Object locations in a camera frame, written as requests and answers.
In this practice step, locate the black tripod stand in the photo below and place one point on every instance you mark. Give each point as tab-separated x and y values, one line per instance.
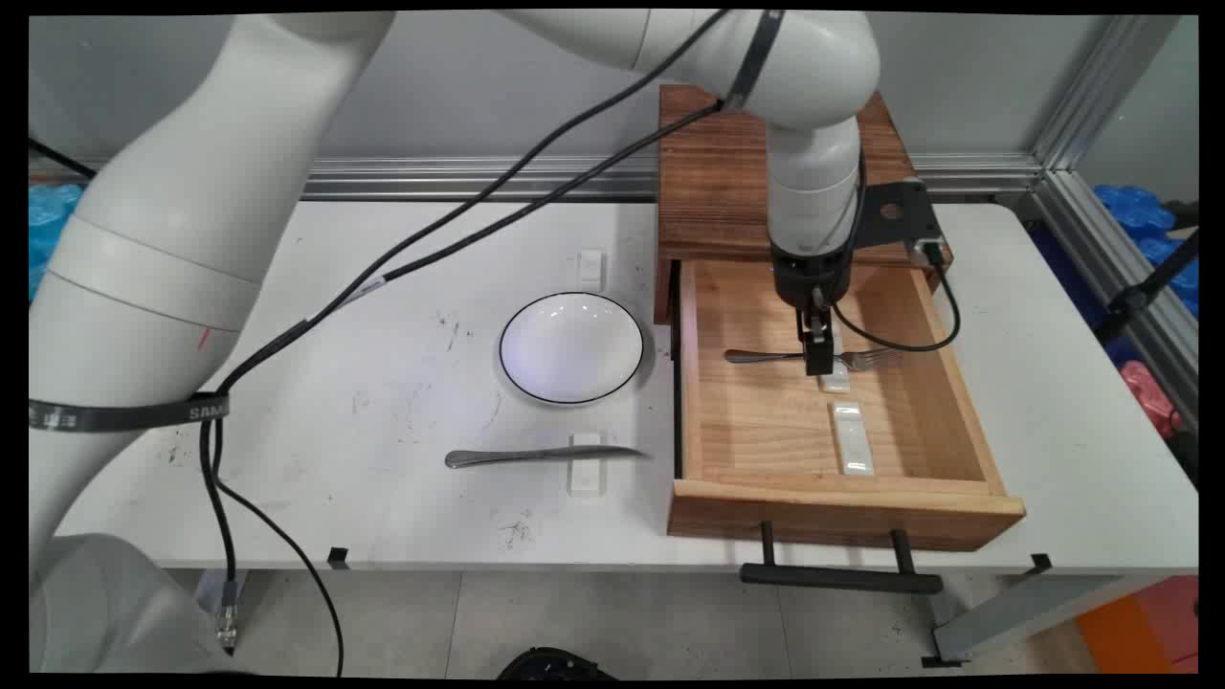
1144	292

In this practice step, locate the light wooden drawer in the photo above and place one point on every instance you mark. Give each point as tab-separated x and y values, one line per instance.
766	421

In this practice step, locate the grey table leg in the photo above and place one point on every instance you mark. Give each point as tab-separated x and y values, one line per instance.
211	588
1034	612

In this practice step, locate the black round floor object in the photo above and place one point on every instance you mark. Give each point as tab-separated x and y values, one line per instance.
555	665

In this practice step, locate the red mesh bag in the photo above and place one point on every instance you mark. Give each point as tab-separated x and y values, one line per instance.
1148	392

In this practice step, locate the blue plastic bags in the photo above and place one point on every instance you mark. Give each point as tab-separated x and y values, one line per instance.
1139	215
48	225

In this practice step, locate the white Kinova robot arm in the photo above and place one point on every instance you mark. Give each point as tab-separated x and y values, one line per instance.
144	239

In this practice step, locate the dark wooden cabinet box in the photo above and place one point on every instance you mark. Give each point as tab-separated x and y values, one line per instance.
713	182

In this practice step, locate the slanted aluminium frame post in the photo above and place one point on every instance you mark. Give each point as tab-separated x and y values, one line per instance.
1081	115

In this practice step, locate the white ceramic cutlery rest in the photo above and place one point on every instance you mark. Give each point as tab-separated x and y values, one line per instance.
587	474
591	268
853	438
837	381

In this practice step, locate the black table edge clip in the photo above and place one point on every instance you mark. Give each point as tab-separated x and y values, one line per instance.
338	558
1040	564

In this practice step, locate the orange box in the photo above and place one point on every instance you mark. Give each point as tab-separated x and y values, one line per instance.
1144	627

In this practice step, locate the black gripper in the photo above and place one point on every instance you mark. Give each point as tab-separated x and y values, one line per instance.
809	273

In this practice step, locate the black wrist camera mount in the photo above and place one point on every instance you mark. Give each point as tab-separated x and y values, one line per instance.
895	211

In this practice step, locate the horizontal aluminium frame rail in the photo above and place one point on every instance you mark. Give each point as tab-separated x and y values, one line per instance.
478	177

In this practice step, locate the silver fork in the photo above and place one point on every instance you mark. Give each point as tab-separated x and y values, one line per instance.
766	356

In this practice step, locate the silver table knife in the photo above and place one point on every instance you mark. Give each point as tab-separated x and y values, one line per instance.
536	455

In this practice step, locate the white plate with black rim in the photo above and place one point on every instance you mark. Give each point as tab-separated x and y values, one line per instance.
571	346

